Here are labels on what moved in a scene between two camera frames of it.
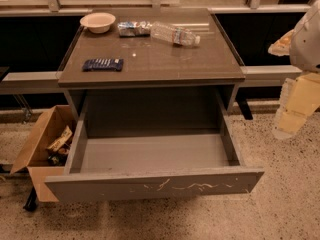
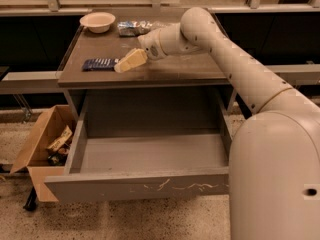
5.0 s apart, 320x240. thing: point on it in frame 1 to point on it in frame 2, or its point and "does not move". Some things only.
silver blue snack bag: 134,29 does not move
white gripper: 307,45 to 150,45
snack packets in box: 60,148 does not move
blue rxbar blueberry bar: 103,64 does not move
